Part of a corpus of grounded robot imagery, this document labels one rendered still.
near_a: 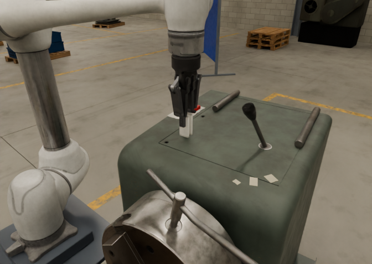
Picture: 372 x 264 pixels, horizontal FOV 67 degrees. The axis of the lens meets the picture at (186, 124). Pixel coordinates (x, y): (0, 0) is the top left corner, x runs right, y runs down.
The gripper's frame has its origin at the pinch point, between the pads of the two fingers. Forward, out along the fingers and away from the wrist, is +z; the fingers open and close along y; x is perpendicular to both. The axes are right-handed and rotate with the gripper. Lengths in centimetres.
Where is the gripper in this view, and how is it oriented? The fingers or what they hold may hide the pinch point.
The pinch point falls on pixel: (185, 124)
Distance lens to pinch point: 79.9
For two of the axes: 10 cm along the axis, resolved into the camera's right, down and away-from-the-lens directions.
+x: 8.4, 2.5, -4.9
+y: -5.5, 3.8, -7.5
